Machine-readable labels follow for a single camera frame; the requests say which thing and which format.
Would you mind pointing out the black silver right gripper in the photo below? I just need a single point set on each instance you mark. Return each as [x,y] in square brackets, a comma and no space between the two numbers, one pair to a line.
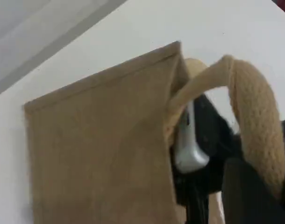
[210,130]

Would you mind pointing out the brown jute tote bag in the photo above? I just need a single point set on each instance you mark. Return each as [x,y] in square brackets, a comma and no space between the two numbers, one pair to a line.
[98,151]

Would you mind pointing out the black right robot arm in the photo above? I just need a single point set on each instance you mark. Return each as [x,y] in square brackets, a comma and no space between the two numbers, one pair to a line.
[191,200]

